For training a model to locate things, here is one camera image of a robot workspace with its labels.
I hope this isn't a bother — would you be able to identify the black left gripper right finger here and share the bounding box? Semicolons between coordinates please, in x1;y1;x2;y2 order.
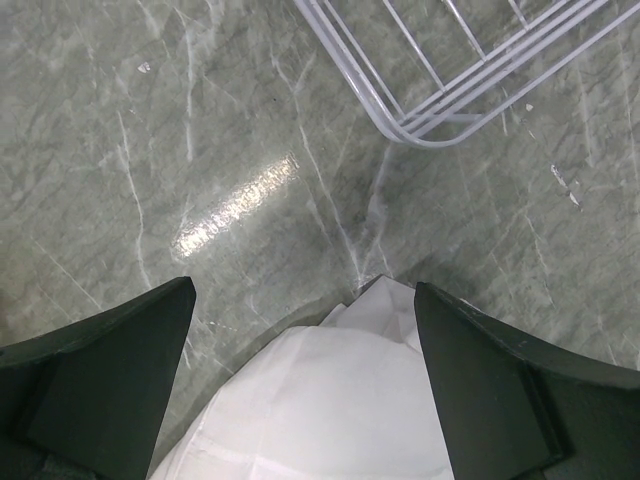
414;283;639;479

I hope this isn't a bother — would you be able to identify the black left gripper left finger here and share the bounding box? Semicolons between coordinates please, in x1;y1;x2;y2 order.
1;277;196;479

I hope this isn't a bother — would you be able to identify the white cloth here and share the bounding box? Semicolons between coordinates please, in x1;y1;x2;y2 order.
154;277;453;479

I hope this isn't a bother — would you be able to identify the white wire dish rack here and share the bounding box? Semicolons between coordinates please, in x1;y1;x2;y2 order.
297;1;639;148

